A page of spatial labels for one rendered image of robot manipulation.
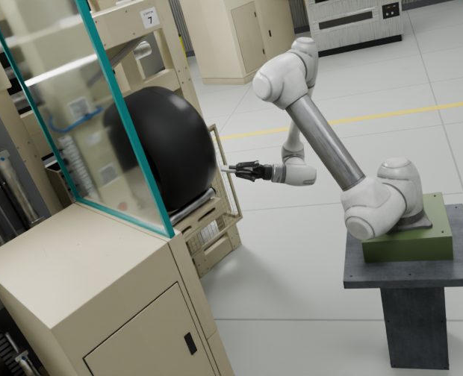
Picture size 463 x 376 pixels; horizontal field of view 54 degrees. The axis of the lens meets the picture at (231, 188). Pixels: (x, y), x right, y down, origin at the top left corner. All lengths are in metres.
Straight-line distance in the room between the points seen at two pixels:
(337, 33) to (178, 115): 5.87
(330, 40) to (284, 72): 6.00
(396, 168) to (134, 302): 1.09
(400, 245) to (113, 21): 1.56
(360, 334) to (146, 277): 1.58
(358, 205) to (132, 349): 0.91
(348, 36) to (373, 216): 6.12
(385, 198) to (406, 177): 0.15
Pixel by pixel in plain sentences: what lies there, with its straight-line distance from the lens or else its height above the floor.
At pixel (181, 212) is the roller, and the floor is 0.91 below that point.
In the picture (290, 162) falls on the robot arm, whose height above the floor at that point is 0.96.
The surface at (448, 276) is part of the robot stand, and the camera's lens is 1.90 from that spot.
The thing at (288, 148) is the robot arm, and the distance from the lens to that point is 2.21.
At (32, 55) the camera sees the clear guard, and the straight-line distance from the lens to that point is 1.41.
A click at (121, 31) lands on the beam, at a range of 2.27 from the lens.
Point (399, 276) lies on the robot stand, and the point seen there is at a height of 0.65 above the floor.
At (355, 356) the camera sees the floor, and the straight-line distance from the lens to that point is 2.50.
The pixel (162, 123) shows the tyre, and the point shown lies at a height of 1.35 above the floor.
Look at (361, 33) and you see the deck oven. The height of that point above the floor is 0.24.
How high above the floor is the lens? 1.90
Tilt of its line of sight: 27 degrees down
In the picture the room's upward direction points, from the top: 17 degrees counter-clockwise
